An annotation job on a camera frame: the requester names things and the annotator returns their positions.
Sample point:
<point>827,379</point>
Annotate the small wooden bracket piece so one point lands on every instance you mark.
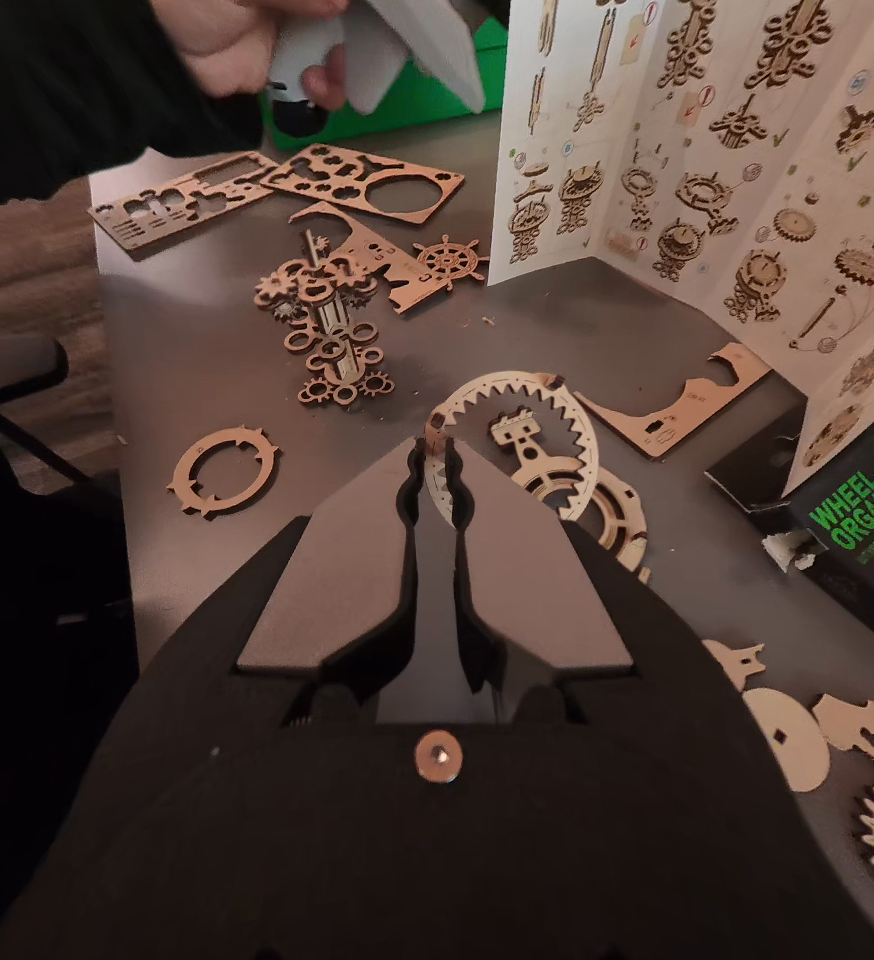
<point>733,664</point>

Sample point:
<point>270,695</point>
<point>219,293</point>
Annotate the paper instruction sheet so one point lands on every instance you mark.
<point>632,150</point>

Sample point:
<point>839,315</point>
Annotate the curved wooden sheet offcut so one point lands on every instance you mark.
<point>707,409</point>

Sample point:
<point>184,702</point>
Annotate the wooden sheet with oval hole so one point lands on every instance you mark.
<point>453,182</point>

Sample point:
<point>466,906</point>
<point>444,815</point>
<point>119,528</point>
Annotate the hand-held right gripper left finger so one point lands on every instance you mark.
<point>332,592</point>

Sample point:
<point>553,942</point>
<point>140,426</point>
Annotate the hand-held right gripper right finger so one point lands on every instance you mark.
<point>542,592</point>

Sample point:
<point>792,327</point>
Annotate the green box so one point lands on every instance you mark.
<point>407,105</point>

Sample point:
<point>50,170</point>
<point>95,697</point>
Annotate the black kit package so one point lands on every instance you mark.
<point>752,465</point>

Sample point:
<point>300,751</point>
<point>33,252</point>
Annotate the wooden disc with square hole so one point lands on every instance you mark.
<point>797,757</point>

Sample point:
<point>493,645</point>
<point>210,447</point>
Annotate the person's left forearm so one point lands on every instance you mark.
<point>69,90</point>

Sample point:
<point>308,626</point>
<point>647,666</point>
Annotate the wooden sheet with rectangular cutouts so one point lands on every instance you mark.
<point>111,216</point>

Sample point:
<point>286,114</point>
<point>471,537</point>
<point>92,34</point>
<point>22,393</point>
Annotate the wooden ship wheel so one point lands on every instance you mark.
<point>431,264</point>

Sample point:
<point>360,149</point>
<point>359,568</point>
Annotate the wooden slotted plate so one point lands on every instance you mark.
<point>842,724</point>

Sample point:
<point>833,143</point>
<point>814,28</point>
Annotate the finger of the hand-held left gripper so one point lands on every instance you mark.
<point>437,45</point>
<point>373,67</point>

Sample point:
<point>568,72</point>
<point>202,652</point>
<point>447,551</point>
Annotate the small wooden sheet fragment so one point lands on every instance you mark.
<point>377,251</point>

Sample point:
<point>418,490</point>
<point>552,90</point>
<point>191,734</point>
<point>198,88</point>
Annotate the wooden shaft gear assembly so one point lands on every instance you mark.
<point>336,352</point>

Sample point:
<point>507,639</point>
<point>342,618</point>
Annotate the person's left hand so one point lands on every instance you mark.
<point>227,45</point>

